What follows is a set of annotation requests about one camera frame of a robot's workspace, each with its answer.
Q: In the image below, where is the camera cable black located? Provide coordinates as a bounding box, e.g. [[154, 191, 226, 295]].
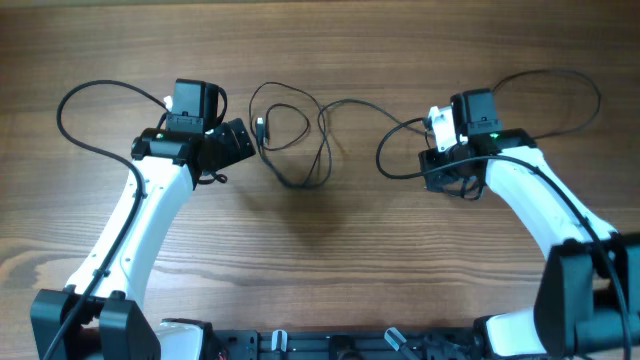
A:
[[34, 85, 164, 290], [375, 117, 634, 360]]

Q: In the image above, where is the thin black usb cable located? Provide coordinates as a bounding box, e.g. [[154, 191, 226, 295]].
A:
[[248, 81, 334, 190]]

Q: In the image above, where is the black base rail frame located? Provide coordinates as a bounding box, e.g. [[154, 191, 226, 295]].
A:
[[204, 327, 483, 360]]

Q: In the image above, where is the black usb-c cable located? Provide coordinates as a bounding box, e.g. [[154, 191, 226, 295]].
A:
[[314, 98, 436, 151]]

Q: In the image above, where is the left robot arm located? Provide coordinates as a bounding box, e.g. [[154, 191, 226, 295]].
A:
[[30, 79, 255, 359]]

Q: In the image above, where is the right camera cable black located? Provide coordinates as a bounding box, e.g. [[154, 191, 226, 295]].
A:
[[375, 117, 634, 360]]

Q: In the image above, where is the left camera cable black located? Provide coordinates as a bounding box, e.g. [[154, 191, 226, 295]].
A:
[[34, 85, 164, 290]]

